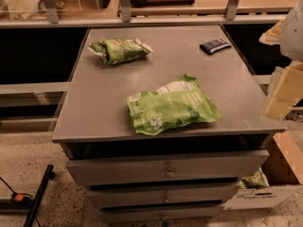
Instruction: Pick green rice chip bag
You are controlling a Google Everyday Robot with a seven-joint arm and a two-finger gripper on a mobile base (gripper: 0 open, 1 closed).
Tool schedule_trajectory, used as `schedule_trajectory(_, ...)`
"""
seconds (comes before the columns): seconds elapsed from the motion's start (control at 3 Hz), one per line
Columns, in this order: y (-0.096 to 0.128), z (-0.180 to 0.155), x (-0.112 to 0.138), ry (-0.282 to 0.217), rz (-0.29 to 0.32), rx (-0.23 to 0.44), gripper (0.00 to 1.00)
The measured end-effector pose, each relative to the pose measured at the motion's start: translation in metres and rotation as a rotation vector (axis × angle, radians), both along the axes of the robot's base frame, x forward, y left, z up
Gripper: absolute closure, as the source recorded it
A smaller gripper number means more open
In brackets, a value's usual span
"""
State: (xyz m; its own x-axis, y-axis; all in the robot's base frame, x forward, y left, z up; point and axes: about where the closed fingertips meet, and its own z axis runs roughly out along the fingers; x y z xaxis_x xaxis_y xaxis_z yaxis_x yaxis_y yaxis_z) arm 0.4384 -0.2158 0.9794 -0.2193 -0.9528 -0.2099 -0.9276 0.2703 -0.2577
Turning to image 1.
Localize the grey drawer cabinet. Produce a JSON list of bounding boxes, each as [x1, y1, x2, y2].
[[53, 26, 284, 223]]

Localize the grey shelf bracket right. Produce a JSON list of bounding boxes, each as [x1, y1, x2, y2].
[[224, 0, 240, 20]]

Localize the grey shelf bracket middle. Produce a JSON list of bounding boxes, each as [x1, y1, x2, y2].
[[120, 0, 132, 23]]

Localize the small green chip bag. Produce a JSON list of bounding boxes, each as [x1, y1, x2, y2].
[[88, 39, 152, 65]]

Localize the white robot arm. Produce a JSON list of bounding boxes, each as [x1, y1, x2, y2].
[[259, 0, 303, 119]]

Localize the brown cardboard box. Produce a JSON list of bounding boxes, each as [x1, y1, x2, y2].
[[262, 131, 303, 185]]

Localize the white cardboard box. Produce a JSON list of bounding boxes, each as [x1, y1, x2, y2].
[[223, 185, 301, 210]]

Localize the grey shelf bracket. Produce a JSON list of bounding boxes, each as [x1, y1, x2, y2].
[[224, 0, 240, 20], [43, 0, 60, 24], [120, 0, 132, 23]]

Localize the grey shelf bracket left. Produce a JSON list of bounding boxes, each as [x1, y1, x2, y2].
[[43, 0, 60, 24]]

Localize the grey drawer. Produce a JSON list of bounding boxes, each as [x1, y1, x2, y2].
[[66, 149, 269, 185], [87, 183, 239, 209], [101, 204, 223, 224]]

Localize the black metal stand leg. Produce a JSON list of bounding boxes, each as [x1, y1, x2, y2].
[[23, 165, 56, 227]]

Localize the grey metal shelf rail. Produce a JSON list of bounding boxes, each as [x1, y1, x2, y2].
[[0, 14, 286, 28]]

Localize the large green rice chip bag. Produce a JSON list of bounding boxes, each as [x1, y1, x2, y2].
[[127, 74, 221, 135]]

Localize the beige packet on shelf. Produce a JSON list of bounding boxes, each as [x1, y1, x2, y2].
[[6, 0, 39, 20]]

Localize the dark blue snack bar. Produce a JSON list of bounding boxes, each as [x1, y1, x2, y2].
[[199, 39, 231, 55]]

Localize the green bag on floor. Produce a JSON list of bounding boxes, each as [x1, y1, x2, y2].
[[240, 168, 269, 189]]

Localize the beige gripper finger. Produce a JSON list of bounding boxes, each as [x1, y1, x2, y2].
[[264, 61, 303, 119]]

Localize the orange black clamp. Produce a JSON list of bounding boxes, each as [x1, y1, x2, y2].
[[11, 193, 32, 204]]

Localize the middle grey drawer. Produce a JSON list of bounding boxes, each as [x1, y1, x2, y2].
[[87, 183, 239, 209]]

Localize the bottom grey drawer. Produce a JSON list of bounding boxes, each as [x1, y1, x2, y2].
[[101, 204, 223, 224]]

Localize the top grey drawer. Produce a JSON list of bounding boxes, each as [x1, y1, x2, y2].
[[66, 149, 269, 185]]

